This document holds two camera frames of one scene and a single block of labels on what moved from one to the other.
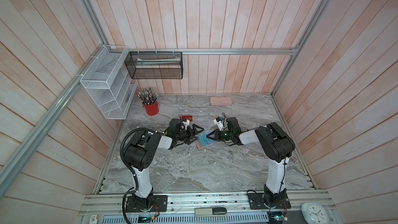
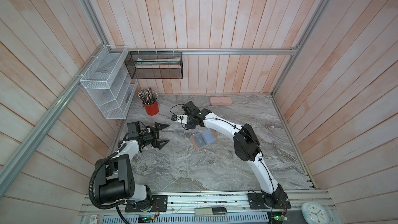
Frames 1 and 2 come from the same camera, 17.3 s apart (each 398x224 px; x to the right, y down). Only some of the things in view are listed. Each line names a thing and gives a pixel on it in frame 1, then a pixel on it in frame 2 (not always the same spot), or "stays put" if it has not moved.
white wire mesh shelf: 109,82 stays put
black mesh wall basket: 155,65 stays put
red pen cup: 152,109 stays put
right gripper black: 216,133 to 189,127
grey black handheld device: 210,211 stays put
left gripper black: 190,134 to 155,135
